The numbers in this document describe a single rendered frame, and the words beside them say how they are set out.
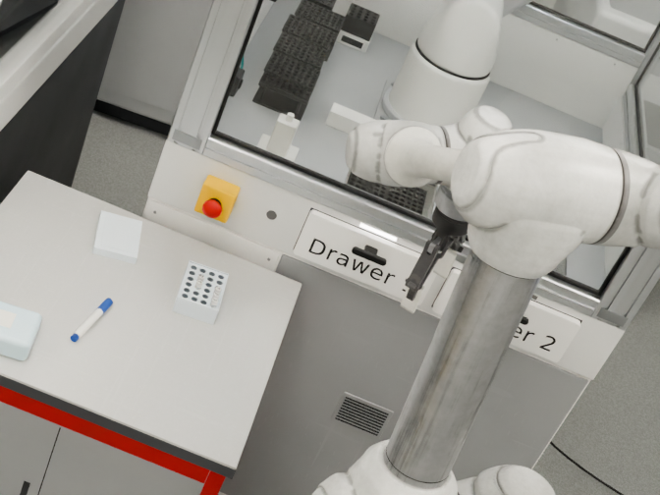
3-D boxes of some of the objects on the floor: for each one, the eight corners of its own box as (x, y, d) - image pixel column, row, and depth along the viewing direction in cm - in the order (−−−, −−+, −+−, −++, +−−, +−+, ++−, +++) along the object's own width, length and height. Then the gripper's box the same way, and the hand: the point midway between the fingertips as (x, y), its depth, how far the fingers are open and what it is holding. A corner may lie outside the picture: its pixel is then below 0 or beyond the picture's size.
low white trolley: (125, 713, 253) (237, 468, 211) (-159, 601, 250) (-103, 330, 208) (199, 514, 301) (302, 283, 260) (-38, 418, 299) (27, 169, 257)
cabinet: (448, 609, 306) (597, 384, 262) (62, 453, 301) (147, 196, 257) (477, 374, 385) (596, 172, 341) (172, 248, 381) (252, 26, 337)
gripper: (443, 249, 214) (409, 335, 228) (503, 189, 232) (468, 271, 246) (407, 228, 216) (375, 313, 230) (469, 169, 234) (437, 251, 248)
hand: (425, 288), depth 237 cm, fingers open, 13 cm apart
